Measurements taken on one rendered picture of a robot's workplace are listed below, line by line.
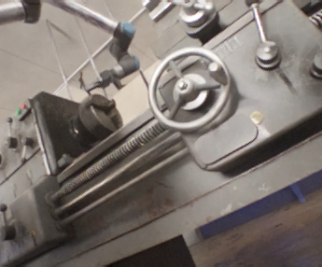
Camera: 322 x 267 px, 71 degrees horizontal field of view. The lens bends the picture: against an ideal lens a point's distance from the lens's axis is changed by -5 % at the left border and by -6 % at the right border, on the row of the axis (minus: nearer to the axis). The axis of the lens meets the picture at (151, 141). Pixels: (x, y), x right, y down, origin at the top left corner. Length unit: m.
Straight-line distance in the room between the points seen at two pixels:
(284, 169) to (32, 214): 0.88
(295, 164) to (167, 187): 0.43
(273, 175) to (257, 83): 0.21
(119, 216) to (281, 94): 0.68
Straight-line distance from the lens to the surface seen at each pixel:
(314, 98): 0.59
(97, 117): 1.20
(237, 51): 0.64
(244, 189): 0.57
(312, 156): 0.56
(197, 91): 0.56
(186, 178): 0.79
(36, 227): 1.03
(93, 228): 1.04
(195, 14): 0.65
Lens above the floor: 0.43
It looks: 20 degrees up
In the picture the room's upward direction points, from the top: 25 degrees counter-clockwise
